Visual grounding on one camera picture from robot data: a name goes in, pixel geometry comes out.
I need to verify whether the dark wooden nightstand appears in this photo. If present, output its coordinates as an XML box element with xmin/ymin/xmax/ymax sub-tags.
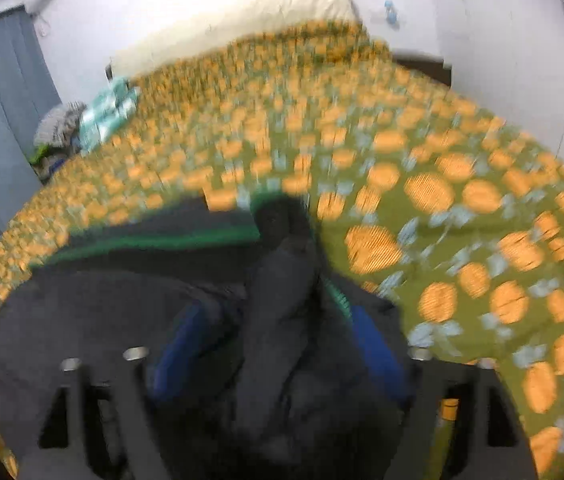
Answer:
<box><xmin>395</xmin><ymin>51</ymin><xmax>454</xmax><ymax>87</ymax></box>

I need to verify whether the green white plaid cloth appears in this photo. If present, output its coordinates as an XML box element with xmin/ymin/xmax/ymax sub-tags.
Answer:
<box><xmin>78</xmin><ymin>77</ymin><xmax>141</xmax><ymax>154</ymax></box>

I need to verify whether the white wardrobe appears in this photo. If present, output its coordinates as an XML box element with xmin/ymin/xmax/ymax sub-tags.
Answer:
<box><xmin>434</xmin><ymin>0</ymin><xmax>564</xmax><ymax>191</ymax></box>

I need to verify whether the green orange floral quilt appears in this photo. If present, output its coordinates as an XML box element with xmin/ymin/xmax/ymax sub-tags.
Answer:
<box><xmin>0</xmin><ymin>16</ymin><xmax>564</xmax><ymax>480</ymax></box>

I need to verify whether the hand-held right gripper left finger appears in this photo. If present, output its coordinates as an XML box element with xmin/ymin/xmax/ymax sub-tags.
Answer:
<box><xmin>16</xmin><ymin>301</ymin><xmax>223</xmax><ymax>480</ymax></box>

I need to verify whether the pile of mixed clothes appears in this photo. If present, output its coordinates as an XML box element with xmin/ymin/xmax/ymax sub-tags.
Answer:
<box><xmin>28</xmin><ymin>101</ymin><xmax>88</xmax><ymax>184</ymax></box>

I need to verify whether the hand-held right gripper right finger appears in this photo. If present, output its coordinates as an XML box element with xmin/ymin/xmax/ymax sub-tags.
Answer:
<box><xmin>349</xmin><ymin>305</ymin><xmax>539</xmax><ymax>480</ymax></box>

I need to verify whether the cream padded headboard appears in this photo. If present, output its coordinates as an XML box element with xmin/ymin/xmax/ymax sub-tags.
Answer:
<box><xmin>110</xmin><ymin>0</ymin><xmax>363</xmax><ymax>80</ymax></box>

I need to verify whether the black puffer jacket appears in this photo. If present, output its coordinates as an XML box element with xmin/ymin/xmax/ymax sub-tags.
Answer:
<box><xmin>0</xmin><ymin>194</ymin><xmax>415</xmax><ymax>480</ymax></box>

